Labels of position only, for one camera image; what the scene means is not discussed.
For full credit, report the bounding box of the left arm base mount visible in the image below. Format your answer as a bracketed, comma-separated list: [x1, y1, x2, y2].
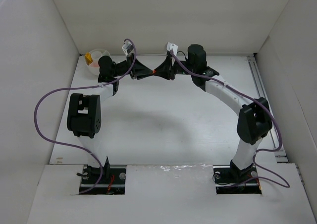
[77, 165, 126, 195]

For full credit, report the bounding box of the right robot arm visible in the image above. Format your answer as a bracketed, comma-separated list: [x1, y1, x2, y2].
[153, 43, 272, 183]

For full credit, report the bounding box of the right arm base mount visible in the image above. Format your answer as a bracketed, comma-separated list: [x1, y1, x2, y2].
[212, 166, 262, 195]

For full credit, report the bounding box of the metal rail right side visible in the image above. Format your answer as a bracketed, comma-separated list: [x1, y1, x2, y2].
[247, 55, 289, 163]

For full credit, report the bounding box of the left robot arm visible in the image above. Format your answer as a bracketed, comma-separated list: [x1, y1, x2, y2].
[66, 54, 155, 165]

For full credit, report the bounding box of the white divided round container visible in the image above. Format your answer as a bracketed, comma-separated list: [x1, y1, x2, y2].
[85, 49, 111, 76]

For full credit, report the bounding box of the yellow lego block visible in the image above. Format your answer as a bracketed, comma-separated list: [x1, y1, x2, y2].
[85, 53, 93, 65]

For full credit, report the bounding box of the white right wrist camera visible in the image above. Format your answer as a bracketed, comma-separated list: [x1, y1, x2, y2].
[166, 42, 178, 58]

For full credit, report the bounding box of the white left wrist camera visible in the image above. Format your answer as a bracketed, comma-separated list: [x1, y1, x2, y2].
[122, 41, 134, 56]

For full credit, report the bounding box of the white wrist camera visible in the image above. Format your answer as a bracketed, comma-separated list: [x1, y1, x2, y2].
[122, 41, 134, 56]
[166, 42, 178, 58]

